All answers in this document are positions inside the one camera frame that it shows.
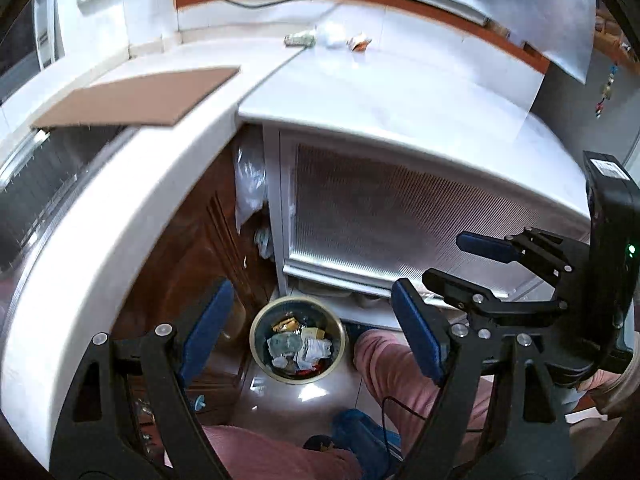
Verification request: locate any white crumpled tissue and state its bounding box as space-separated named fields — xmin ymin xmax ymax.
xmin=315 ymin=22 xmax=351 ymax=50

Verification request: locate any brown wooden cabinet door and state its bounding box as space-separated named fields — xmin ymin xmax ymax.
xmin=117 ymin=145 xmax=282 ymax=426

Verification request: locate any ribbed translucent cabinet door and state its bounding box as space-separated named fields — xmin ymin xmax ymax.
xmin=279 ymin=129 xmax=592 ymax=302

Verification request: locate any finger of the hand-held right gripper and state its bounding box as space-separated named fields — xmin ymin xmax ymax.
xmin=421 ymin=268 xmax=571 ymax=330
xmin=456 ymin=227 xmax=593 ymax=286

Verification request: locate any crumpled plastic packaging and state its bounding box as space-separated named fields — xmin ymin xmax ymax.
xmin=253 ymin=227 xmax=275 ymax=261

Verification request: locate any hanging colourful charm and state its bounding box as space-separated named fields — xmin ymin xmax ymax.
xmin=595 ymin=62 xmax=619 ymax=119

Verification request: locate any thin black cable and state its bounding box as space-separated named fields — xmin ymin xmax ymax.
xmin=379 ymin=397 xmax=483 ymax=434

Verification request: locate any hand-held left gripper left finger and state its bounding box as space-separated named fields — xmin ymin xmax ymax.
xmin=52 ymin=277 xmax=236 ymax=480

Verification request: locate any person's leg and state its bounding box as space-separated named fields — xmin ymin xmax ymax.
xmin=165 ymin=422 xmax=364 ymax=480
xmin=352 ymin=327 xmax=501 ymax=433

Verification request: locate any person's right hand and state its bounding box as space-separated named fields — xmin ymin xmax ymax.
xmin=575 ymin=367 xmax=635 ymax=412

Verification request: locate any white crumpled paper packet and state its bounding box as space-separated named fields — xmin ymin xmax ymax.
xmin=295 ymin=338 xmax=334 ymax=369

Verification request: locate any dark ribbed metal panel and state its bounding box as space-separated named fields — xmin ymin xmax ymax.
xmin=0 ymin=125 xmax=132 ymax=273

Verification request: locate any orange crumpled wrapper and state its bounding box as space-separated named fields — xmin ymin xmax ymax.
xmin=346 ymin=32 xmax=374 ymax=54

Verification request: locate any grey metallic sheet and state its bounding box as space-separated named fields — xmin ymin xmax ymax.
xmin=384 ymin=0 xmax=599 ymax=85

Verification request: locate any brown cardboard sheet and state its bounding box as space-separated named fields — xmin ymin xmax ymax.
xmin=31 ymin=66 xmax=242 ymax=130

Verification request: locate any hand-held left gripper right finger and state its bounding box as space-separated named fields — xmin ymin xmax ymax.
xmin=391 ymin=277 xmax=573 ymax=480

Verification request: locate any green crumpled wrapper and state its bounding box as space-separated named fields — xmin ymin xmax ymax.
xmin=283 ymin=30 xmax=317 ymax=49

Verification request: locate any white plastic bag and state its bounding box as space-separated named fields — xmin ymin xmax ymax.
xmin=233 ymin=141 xmax=269 ymax=234

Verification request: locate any white cup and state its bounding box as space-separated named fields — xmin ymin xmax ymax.
xmin=350 ymin=292 xmax=382 ymax=312

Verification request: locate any white cabinet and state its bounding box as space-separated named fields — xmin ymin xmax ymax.
xmin=237 ymin=0 xmax=601 ymax=323

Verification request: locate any person's right leg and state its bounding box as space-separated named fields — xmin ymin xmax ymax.
xmin=352 ymin=327 xmax=501 ymax=433

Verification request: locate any person's left leg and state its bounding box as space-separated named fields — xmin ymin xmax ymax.
xmin=165 ymin=422 xmax=364 ymax=480

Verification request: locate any clear plastic packet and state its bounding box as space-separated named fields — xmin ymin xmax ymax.
xmin=267 ymin=335 xmax=304 ymax=357

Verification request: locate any round cream-rimmed trash bin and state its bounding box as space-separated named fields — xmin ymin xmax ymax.
xmin=249 ymin=296 xmax=347 ymax=386

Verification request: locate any pale plastic basin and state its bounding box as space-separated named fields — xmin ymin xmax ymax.
xmin=295 ymin=280 xmax=352 ymax=302

